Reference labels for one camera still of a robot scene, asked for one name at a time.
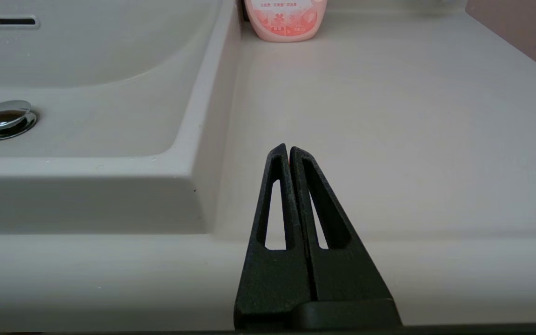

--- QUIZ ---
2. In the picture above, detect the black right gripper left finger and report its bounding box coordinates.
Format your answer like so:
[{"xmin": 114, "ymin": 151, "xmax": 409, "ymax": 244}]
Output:
[{"xmin": 234, "ymin": 143, "xmax": 318, "ymax": 330}]

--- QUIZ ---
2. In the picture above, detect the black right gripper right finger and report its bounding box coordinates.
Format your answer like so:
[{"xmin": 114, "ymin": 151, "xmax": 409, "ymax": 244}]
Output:
[{"xmin": 289, "ymin": 147, "xmax": 401, "ymax": 328}]

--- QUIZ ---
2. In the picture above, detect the beige sink basin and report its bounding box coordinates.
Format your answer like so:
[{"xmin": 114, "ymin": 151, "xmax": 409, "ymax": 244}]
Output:
[{"xmin": 0, "ymin": 0, "xmax": 245, "ymax": 233}]

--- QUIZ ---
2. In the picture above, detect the pink soap pump bottle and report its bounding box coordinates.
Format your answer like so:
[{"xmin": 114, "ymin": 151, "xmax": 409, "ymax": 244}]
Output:
[{"xmin": 244, "ymin": 0, "xmax": 328, "ymax": 42}]

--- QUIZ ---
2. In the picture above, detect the chrome drain stopper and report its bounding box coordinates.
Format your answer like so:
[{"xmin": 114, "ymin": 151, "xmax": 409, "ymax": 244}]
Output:
[{"xmin": 0, "ymin": 100, "xmax": 40, "ymax": 141}]

